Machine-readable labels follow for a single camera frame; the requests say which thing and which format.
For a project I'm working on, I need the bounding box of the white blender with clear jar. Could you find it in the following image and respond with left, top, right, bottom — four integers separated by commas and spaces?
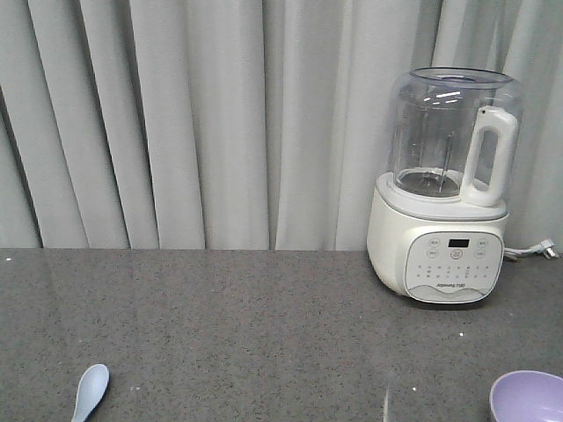
367, 67, 523, 304

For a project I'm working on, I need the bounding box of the purple plastic bowl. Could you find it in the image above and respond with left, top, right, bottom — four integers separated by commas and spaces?
489, 370, 562, 421

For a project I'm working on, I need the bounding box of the light blue plastic spoon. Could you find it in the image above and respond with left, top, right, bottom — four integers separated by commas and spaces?
71, 363, 110, 422

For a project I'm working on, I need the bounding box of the grey pleated curtain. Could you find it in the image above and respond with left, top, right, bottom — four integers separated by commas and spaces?
1, 1, 562, 251

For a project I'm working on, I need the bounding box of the white power cord with plug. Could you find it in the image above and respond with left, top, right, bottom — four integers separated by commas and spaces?
502, 238, 560, 262

